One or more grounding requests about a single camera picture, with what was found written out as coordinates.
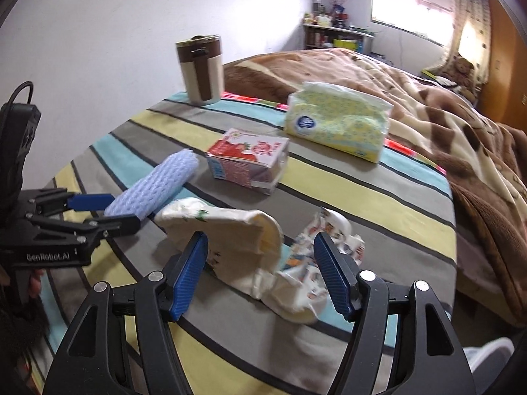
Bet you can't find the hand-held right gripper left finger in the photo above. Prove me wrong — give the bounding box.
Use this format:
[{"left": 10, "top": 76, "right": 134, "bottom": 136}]
[{"left": 43, "top": 230, "right": 210, "bottom": 395}]

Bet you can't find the small storage shelf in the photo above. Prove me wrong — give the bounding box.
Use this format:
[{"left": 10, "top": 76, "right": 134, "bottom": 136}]
[{"left": 302, "top": 22, "right": 375, "bottom": 54}]

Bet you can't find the person's left hand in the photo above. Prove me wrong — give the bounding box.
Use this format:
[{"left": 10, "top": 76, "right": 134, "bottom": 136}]
[{"left": 27, "top": 269, "right": 45, "bottom": 301}]

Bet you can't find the strawberry print milk carton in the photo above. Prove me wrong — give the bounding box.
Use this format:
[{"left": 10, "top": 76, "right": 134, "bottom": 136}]
[{"left": 205, "top": 128, "right": 290, "bottom": 195}]

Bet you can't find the blue foam net sleeve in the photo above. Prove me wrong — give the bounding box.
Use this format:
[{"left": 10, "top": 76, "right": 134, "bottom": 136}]
[{"left": 104, "top": 149, "right": 199, "bottom": 220}]

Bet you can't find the clutter of bottles on shelf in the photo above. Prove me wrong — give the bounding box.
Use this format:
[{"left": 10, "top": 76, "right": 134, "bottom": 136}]
[{"left": 302, "top": 0, "right": 371, "bottom": 29}]

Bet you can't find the brown and cream thermos mug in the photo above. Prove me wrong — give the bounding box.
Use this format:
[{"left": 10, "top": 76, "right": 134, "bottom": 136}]
[{"left": 176, "top": 34, "right": 225, "bottom": 106}]

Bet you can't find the patterned curtain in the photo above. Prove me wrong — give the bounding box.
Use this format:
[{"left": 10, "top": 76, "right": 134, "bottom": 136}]
[{"left": 449, "top": 0, "right": 492, "bottom": 91}]

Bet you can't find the brown and cream blanket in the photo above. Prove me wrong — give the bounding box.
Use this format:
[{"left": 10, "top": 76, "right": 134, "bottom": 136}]
[{"left": 222, "top": 47, "right": 527, "bottom": 326}]

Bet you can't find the yellow tissue pack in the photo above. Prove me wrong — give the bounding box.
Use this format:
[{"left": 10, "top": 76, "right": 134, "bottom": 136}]
[{"left": 284, "top": 81, "right": 393, "bottom": 164}]

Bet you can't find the bright window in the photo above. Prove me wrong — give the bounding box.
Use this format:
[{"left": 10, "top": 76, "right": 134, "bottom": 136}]
[{"left": 371, "top": 0, "right": 456, "bottom": 48}]

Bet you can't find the white bin with plastic liner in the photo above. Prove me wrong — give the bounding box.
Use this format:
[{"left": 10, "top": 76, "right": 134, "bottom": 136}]
[{"left": 463, "top": 336, "right": 516, "bottom": 395}]

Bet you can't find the striped bed sheet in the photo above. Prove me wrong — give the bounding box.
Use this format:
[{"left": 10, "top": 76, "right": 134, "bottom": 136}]
[{"left": 25, "top": 91, "right": 458, "bottom": 395}]

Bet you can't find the crumpled cartoon print wrapper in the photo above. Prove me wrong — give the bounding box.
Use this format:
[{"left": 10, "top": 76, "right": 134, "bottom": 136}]
[{"left": 280, "top": 208, "right": 365, "bottom": 297}]

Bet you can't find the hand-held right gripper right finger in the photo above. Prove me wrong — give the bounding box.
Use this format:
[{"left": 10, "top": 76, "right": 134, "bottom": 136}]
[{"left": 313, "top": 231, "right": 474, "bottom": 395}]

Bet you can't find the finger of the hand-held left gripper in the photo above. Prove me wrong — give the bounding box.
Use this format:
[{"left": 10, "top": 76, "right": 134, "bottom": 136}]
[
  {"left": 20, "top": 188, "right": 116, "bottom": 219},
  {"left": 25, "top": 213, "right": 141, "bottom": 251}
]

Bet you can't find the black cable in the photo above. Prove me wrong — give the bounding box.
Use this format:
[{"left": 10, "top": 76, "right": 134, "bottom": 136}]
[{"left": 2, "top": 81, "right": 34, "bottom": 110}]

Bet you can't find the wooden wardrobe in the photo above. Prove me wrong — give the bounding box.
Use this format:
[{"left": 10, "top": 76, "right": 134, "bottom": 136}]
[{"left": 480, "top": 0, "right": 527, "bottom": 132}]

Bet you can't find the brown teddy bear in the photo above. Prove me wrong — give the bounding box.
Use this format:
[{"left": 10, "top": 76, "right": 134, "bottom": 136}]
[{"left": 436, "top": 55, "right": 478, "bottom": 91}]

